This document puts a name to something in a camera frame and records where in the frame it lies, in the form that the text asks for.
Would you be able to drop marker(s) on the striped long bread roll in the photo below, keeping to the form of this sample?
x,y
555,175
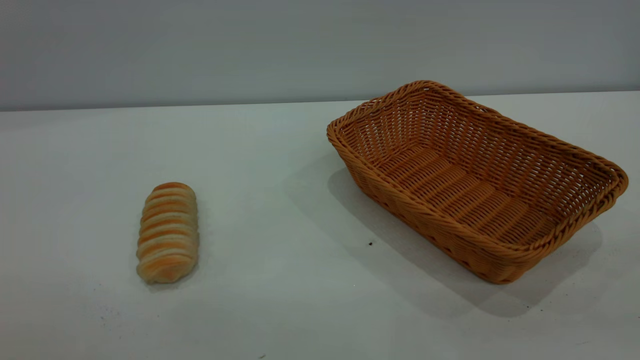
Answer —
x,y
168,234

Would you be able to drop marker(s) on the orange woven wicker basket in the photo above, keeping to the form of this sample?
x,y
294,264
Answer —
x,y
465,200

